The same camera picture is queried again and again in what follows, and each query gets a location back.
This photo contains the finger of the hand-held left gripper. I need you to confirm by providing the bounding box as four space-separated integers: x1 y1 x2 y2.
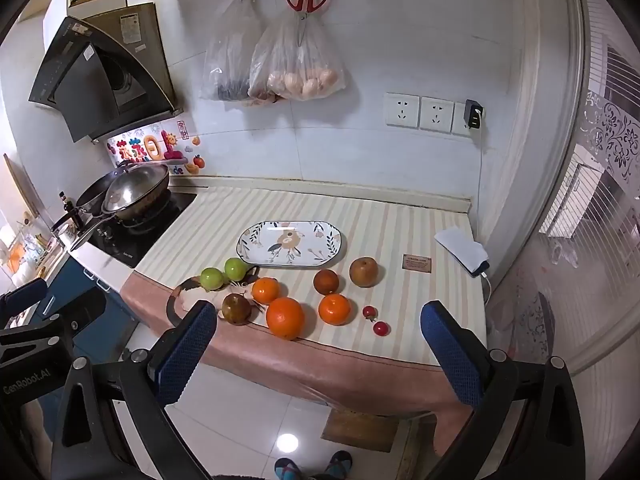
0 287 107 361
0 278 48 313

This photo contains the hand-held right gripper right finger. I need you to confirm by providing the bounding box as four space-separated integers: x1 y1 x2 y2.
421 300 586 480

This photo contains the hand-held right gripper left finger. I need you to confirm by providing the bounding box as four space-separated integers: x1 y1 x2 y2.
50 300 217 480

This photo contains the reddish brown apple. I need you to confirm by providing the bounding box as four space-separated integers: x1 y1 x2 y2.
221 293 253 327

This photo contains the green apple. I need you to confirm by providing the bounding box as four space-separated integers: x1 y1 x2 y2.
223 257 248 282
200 267 226 291

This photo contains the small orange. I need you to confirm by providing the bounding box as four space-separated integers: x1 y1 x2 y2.
318 293 351 326
251 277 281 306

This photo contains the large orange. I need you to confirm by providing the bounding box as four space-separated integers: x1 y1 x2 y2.
265 297 306 341

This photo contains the olive brown apple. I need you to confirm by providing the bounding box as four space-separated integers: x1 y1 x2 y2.
349 256 380 288

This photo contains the dark brown round fruit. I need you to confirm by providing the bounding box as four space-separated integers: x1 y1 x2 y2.
313 269 341 296

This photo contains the floral oval ceramic plate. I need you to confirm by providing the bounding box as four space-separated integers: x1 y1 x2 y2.
236 221 347 267

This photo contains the person's left forearm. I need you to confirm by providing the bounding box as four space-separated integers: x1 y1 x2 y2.
21 400 53 471

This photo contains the blue kitchen cabinet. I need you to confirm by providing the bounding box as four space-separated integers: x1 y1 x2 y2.
30 255 141 361

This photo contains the cluttered side shelf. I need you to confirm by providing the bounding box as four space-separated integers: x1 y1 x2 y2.
0 210 68 283

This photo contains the cat shaped mat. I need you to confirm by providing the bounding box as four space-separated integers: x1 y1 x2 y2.
166 265 266 328

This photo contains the black glass gas stove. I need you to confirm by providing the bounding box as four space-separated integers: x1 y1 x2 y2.
87 187 197 268

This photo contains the dark sauce bottle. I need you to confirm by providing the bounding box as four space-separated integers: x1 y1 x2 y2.
59 191 83 231

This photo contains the brown floor mat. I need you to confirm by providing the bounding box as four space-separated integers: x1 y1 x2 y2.
320 407 401 453

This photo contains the steel wok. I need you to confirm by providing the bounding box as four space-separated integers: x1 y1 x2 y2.
101 164 170 213
70 162 171 252

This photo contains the blue slipper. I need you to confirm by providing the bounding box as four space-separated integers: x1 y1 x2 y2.
274 457 303 480
324 450 353 480

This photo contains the striped tablecloth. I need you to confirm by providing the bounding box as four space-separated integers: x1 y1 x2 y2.
120 187 488 453

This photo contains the floral frosted glass door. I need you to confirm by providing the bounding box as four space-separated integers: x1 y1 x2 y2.
487 0 640 376

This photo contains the black range hood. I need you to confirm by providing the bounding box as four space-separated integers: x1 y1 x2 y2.
27 2 183 143

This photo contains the plastic bag with dark contents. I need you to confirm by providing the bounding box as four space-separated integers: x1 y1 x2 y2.
200 0 266 102

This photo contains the plastic bag with pale bulbs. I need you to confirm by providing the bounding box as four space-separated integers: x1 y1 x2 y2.
247 7 347 103

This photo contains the white charging cable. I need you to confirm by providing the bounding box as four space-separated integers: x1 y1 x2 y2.
474 127 495 306

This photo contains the colourful wall sticker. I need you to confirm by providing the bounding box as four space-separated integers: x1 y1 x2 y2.
106 120 207 176

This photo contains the white wall socket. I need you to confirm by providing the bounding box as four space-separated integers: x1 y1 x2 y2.
384 92 421 128
419 96 455 133
452 101 473 136

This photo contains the black wall charger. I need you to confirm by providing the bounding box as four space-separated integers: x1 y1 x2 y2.
464 99 485 131

